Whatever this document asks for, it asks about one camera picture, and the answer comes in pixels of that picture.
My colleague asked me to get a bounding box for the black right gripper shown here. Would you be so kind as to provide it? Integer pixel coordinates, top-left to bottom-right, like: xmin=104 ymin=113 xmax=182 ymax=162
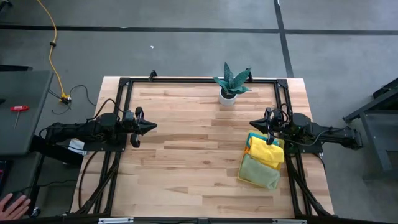
xmin=249 ymin=106 xmax=292 ymax=146

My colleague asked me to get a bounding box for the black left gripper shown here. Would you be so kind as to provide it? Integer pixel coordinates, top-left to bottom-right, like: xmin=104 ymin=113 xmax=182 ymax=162
xmin=123 ymin=106 xmax=158 ymax=149

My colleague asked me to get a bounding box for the teal microfiber towel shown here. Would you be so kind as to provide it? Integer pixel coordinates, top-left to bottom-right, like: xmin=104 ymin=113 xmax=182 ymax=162
xmin=246 ymin=132 xmax=280 ymax=149

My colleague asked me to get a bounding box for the yellow microfiber towel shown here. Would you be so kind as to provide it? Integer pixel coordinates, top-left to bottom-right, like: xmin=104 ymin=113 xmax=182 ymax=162
xmin=248 ymin=136 xmax=285 ymax=171

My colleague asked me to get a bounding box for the light green microfiber towel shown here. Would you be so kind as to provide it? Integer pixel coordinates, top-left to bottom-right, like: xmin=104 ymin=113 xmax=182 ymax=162
xmin=238 ymin=154 xmax=281 ymax=190

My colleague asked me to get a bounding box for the yellow translucent plastic bin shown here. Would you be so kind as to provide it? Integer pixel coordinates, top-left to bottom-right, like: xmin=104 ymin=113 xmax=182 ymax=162
xmin=237 ymin=131 xmax=286 ymax=190

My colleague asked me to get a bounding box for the white plant pot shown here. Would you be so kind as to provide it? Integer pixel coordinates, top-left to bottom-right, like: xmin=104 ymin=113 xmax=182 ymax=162
xmin=218 ymin=88 xmax=238 ymax=106

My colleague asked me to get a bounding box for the green snake plant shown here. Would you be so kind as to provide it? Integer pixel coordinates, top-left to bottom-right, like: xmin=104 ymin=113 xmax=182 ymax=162
xmin=213 ymin=62 xmax=252 ymax=96

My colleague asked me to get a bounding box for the white box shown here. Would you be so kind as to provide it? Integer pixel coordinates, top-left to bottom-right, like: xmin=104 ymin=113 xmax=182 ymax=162
xmin=68 ymin=138 xmax=86 ymax=156

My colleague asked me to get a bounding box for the grey metal stand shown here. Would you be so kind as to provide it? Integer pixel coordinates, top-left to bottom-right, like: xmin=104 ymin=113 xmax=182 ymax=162
xmin=341 ymin=77 xmax=398 ymax=183

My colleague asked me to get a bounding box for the grey side table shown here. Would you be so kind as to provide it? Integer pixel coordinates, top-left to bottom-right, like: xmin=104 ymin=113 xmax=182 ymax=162
xmin=0 ymin=70 xmax=54 ymax=157

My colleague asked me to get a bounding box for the person's hand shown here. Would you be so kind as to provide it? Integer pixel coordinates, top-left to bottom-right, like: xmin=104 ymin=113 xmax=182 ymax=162
xmin=0 ymin=192 xmax=32 ymax=221

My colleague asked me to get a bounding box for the black aluminium frame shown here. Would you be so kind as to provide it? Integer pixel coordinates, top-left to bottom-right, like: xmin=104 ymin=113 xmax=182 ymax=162
xmin=70 ymin=70 xmax=335 ymax=223

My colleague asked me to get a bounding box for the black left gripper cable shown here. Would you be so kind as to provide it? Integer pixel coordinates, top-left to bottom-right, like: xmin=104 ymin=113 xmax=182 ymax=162
xmin=86 ymin=98 xmax=127 ymax=122

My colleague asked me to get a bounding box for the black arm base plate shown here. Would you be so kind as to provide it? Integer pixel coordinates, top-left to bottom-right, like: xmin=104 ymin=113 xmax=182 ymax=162
xmin=279 ymin=129 xmax=324 ymax=156
xmin=68 ymin=136 xmax=128 ymax=153

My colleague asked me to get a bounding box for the silver bracket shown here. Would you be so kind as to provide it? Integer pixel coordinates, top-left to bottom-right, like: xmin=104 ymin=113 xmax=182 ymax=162
xmin=272 ymin=218 xmax=307 ymax=224
xmin=98 ymin=217 xmax=134 ymax=224

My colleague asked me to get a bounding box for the red-handled hex key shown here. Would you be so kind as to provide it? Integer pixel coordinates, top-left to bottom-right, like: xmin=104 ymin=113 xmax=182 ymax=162
xmin=9 ymin=105 xmax=30 ymax=130

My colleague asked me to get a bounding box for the yellow extension cord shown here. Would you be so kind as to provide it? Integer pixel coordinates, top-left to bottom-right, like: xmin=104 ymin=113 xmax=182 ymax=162
xmin=36 ymin=0 xmax=72 ymax=105

